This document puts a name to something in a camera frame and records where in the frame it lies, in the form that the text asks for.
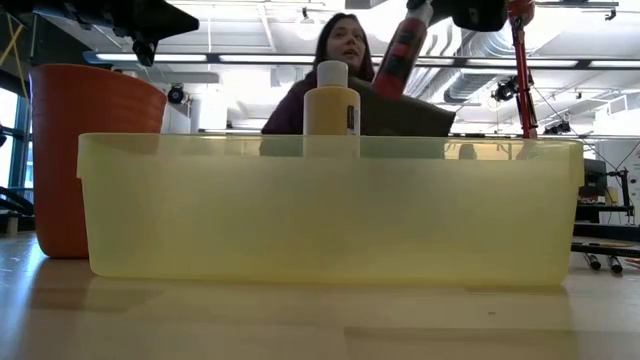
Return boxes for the yellow hanging cable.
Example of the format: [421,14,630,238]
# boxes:
[0,12,31,101]

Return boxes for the window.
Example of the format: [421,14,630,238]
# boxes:
[0,87,32,187]

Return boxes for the yellow translucent plastic bin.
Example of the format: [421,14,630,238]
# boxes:
[76,132,585,287]

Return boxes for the black monitor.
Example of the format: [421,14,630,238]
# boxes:
[582,158,609,199]

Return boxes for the red paint bottle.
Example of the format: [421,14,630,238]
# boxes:
[371,0,435,102]

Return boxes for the dark flat panel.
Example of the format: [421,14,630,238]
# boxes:
[348,76,458,138]

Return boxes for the person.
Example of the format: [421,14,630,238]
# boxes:
[259,12,377,137]

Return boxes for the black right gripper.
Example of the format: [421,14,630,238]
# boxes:
[432,0,509,32]

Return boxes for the black equipment stand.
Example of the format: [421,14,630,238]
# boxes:
[574,168,636,225]

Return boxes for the long ceiling light strip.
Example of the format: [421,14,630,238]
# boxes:
[83,49,640,70]

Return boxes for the red desk lamp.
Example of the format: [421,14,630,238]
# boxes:
[506,0,540,141]

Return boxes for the large yellow paint bottle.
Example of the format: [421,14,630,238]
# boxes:
[302,60,362,160]

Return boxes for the orange plastic cup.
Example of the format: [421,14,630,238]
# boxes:
[28,63,169,260]

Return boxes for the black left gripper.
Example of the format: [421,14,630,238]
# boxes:
[29,0,200,68]

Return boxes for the grey ribbed air duct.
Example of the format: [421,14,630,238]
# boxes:
[442,72,501,104]

